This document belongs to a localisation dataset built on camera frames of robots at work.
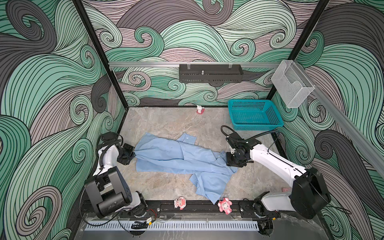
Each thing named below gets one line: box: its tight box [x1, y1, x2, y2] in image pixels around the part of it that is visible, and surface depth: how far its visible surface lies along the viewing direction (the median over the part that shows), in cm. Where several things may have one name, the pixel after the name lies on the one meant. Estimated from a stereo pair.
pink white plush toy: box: [174, 197, 187, 210], surface depth 74 cm
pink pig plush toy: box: [217, 197, 233, 215], surface depth 74 cm
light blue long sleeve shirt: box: [134, 132, 238, 205], surface depth 87 cm
